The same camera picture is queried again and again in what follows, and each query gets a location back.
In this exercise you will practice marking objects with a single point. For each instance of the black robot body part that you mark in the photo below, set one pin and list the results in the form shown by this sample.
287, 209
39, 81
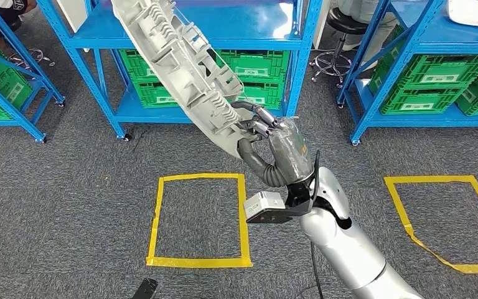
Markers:
145, 289

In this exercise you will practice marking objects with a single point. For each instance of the black round stool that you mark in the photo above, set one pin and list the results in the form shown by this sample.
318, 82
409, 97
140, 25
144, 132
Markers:
346, 20
33, 53

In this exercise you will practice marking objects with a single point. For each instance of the blue metal shelf rack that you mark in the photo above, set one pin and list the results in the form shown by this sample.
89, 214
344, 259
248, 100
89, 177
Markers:
0, 122
243, 20
441, 33

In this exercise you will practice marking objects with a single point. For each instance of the white plastic mirror cover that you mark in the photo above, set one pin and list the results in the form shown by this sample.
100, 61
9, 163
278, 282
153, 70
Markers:
474, 14

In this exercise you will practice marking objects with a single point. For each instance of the white desk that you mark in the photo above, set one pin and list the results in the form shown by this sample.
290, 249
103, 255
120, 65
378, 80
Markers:
72, 12
320, 24

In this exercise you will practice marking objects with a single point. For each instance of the person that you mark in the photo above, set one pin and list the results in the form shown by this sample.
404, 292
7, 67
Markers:
12, 8
364, 8

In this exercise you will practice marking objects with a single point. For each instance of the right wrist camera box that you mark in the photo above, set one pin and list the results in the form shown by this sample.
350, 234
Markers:
263, 202

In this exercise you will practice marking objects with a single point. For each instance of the grey plastic wheel hubcap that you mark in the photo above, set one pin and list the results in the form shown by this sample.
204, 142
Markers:
181, 62

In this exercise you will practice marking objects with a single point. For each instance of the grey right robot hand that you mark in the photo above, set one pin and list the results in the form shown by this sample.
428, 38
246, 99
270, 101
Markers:
290, 150

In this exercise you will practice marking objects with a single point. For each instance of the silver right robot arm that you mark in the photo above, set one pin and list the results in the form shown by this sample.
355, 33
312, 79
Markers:
342, 247

